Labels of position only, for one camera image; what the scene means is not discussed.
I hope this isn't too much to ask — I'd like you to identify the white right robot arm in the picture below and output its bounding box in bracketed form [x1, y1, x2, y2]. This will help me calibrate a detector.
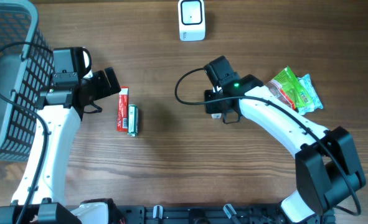
[204, 56, 366, 223]

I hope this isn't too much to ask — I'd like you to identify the dark green gum pack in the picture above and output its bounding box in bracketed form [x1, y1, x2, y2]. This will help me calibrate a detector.
[128, 105, 139, 137]

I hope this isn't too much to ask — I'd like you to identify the red candy bar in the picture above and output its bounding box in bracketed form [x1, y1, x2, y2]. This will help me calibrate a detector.
[116, 86, 129, 132]

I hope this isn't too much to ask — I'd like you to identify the black right camera cable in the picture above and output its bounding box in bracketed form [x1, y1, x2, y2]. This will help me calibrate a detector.
[174, 67, 362, 217]

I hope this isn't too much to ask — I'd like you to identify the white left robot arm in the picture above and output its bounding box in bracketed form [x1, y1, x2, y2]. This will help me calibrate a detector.
[0, 67, 121, 223]

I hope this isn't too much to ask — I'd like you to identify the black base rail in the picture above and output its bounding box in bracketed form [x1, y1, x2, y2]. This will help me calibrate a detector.
[108, 203, 336, 224]

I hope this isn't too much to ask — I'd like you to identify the light blue tissue pack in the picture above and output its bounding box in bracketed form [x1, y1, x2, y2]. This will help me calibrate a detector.
[298, 74, 323, 115]

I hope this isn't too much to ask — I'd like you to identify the green snack bag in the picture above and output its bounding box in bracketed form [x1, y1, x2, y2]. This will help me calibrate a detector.
[265, 66, 311, 110]

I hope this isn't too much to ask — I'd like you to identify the red white small box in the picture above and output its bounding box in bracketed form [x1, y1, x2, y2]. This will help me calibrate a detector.
[211, 113, 222, 119]

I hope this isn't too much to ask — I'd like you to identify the white barcode scanner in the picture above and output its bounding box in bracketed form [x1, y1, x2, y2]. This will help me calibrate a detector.
[177, 0, 206, 42]

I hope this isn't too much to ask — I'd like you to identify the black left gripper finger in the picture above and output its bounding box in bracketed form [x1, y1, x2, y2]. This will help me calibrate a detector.
[105, 67, 121, 93]
[93, 70, 111, 100]

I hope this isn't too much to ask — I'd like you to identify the dark grey plastic basket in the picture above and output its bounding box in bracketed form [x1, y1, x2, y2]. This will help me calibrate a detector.
[0, 1, 54, 162]

